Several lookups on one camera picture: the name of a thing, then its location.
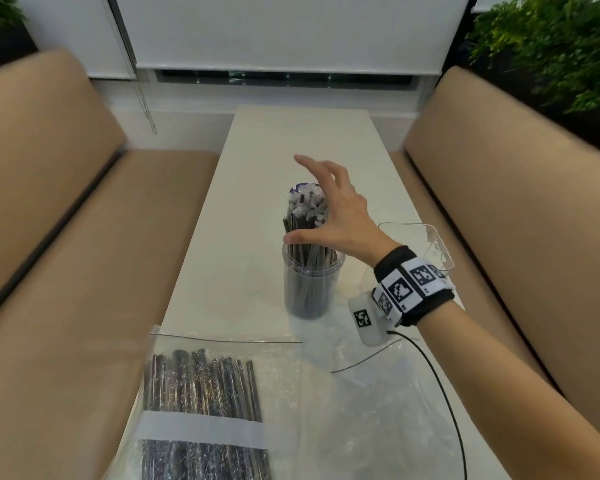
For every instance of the black wristband with marker tags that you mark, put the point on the black wristband with marker tags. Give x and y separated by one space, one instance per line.
414 289

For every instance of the clear round plastic jar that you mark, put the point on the clear round plastic jar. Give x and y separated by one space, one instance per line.
310 289

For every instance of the person's right thumb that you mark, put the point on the person's right thumb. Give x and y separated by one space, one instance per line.
305 236

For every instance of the bundle of wrapped black straws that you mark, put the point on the bundle of wrapped black straws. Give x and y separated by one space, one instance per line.
305 214

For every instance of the narrow white roller blind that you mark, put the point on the narrow white roller blind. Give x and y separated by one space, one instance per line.
75 29

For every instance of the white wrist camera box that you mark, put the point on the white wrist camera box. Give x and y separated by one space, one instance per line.
367 319

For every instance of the clear square plastic container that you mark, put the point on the clear square plastic container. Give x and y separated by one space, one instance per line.
432 239

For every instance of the tan cushioned bench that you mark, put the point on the tan cushioned bench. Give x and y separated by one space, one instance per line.
520 209
70 254

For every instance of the wide white roller blind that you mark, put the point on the wide white roller blind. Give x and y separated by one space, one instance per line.
290 29

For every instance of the empty clear plastic bag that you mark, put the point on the empty clear plastic bag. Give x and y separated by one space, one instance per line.
375 419

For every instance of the large green leafy plant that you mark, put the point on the large green leafy plant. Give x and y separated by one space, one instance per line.
560 39

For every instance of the person's right forearm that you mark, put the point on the person's right forearm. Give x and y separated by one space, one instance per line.
520 394

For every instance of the person's right hand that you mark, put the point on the person's right hand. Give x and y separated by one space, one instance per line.
347 219

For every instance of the clear zip bag white label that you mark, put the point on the clear zip bag white label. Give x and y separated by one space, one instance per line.
215 429

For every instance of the small green leafy plant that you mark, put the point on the small green leafy plant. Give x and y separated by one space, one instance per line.
0 7

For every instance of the pack of black straws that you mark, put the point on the pack of black straws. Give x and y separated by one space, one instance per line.
202 384

